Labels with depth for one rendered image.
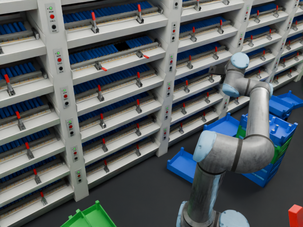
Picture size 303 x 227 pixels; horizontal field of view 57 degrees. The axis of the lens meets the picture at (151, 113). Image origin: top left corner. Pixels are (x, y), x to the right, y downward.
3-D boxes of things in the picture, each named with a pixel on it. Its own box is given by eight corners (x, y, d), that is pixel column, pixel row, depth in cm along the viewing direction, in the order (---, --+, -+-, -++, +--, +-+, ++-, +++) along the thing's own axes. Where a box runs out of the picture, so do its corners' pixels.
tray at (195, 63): (230, 59, 219) (238, 45, 209) (172, 80, 188) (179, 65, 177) (213, 43, 227) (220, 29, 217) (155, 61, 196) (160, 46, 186)
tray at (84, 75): (164, 57, 171) (168, 44, 164) (71, 86, 140) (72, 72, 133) (145, 38, 180) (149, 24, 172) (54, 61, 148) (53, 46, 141)
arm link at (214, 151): (206, 246, 141) (240, 164, 86) (173, 234, 145) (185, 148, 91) (213, 218, 151) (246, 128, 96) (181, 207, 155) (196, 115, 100)
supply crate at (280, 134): (294, 133, 187) (298, 123, 183) (280, 147, 176) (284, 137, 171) (253, 113, 204) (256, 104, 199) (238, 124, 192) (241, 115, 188)
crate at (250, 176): (276, 173, 211) (279, 166, 206) (263, 188, 199) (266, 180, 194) (241, 152, 228) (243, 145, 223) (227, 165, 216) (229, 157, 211)
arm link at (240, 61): (229, 66, 140) (234, 47, 141) (223, 74, 152) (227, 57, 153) (248, 71, 139) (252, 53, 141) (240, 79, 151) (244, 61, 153)
